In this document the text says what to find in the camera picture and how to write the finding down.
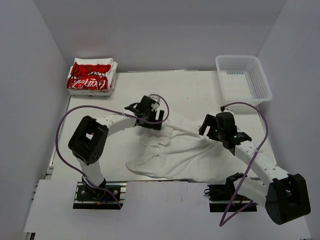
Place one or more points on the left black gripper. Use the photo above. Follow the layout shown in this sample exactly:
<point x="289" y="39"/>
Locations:
<point x="156" y="126"/>

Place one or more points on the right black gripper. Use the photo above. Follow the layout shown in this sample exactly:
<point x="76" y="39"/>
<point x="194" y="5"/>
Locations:
<point x="210" y="121"/>

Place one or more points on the plain white t shirt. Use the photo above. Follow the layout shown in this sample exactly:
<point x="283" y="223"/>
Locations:
<point x="178" y="152"/>

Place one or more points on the red print white t shirt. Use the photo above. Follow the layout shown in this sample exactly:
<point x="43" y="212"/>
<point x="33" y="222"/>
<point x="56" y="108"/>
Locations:
<point x="92" y="77"/>

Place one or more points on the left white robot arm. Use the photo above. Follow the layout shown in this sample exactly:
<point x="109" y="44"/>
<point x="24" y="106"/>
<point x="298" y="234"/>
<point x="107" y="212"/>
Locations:
<point x="88" y="141"/>

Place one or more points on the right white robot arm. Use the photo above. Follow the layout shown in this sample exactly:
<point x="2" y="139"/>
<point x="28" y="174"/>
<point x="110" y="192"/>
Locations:
<point x="283" y="195"/>

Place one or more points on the white plastic mesh basket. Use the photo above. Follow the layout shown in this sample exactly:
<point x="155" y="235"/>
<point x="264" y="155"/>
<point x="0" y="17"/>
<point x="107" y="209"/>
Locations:
<point x="242" y="79"/>

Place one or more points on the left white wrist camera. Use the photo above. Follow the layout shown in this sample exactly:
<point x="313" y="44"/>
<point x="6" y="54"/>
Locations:
<point x="155" y="104"/>

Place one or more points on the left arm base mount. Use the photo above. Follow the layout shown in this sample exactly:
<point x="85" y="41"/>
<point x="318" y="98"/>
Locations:
<point x="89" y="198"/>

